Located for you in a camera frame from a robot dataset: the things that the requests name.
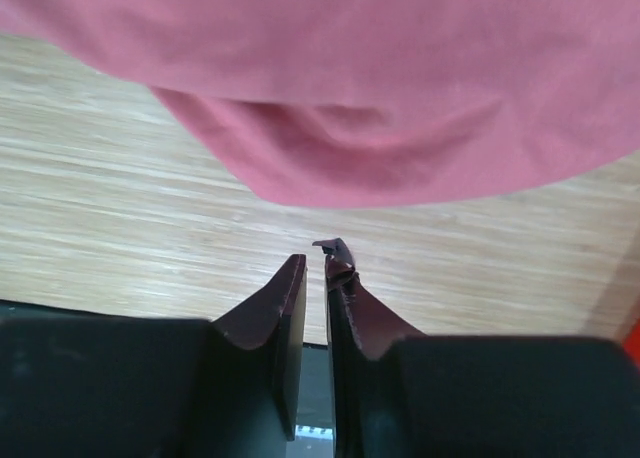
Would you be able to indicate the salmon pink t shirt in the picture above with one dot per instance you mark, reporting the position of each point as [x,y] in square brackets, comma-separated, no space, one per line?
[362,103]

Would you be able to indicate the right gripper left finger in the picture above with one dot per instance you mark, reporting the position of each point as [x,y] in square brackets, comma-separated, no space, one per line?
[262,363]

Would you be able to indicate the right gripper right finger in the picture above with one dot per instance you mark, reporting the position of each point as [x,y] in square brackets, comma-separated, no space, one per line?
[369,397]

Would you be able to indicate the red plastic bin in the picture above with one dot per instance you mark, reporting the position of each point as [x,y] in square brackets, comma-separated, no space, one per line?
[630,319]

